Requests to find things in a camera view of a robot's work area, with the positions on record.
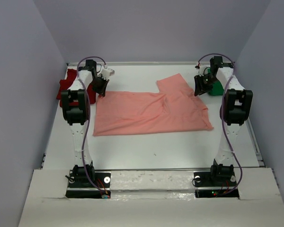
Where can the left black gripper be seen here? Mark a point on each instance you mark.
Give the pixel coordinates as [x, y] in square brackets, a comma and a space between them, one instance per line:
[102, 90]

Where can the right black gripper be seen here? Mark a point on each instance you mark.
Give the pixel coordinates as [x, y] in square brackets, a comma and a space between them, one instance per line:
[199, 88]

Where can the pink t-shirt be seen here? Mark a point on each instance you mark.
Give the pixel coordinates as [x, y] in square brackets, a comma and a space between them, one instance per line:
[174, 108]

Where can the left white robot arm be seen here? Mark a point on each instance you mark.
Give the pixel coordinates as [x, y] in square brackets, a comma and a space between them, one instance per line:
[75, 102]

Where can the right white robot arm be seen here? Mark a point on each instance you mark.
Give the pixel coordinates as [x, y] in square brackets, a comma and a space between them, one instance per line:
[234, 111]

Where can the green t-shirt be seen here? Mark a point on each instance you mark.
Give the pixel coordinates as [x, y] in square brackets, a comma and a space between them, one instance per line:
[217, 89]

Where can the red folded t-shirt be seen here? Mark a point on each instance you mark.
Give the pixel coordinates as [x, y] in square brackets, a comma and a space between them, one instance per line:
[66, 83]

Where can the white cardboard front cover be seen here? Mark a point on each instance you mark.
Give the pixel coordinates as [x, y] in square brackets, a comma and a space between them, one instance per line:
[153, 199]

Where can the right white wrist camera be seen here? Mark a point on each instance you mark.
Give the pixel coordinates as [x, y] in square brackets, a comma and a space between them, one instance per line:
[203, 69]

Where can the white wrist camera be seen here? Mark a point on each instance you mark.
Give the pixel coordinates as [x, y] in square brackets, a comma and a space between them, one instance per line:
[203, 69]
[107, 73]

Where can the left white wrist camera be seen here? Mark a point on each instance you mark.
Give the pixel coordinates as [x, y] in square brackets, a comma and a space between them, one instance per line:
[107, 73]

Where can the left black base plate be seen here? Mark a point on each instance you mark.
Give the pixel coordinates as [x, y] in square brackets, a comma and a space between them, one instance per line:
[85, 190]

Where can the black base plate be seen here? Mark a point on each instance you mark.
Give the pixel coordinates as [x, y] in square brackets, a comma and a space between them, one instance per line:
[207, 187]
[85, 190]

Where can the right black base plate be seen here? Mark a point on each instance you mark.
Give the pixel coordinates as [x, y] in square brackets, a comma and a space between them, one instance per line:
[207, 187]

